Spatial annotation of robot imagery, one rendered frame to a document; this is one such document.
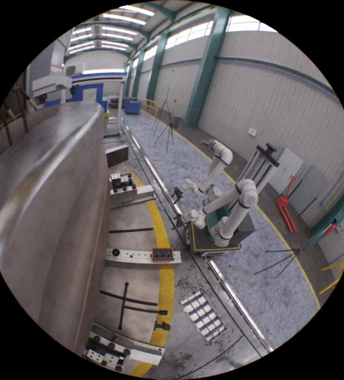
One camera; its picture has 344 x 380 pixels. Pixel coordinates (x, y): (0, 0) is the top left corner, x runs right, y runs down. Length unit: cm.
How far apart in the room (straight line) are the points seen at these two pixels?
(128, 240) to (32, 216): 150
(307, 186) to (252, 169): 531
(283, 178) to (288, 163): 73
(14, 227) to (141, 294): 147
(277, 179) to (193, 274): 527
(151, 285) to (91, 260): 94
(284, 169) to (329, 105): 402
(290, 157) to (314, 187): 181
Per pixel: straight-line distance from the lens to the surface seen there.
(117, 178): 177
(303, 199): 671
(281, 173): 613
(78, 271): 91
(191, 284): 208
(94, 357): 142
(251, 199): 90
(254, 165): 145
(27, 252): 45
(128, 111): 1010
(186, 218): 119
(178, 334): 215
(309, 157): 657
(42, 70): 464
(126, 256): 132
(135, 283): 165
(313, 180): 656
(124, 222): 191
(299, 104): 705
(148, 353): 171
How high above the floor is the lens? 196
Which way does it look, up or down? 42 degrees down
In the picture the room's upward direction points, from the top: 17 degrees clockwise
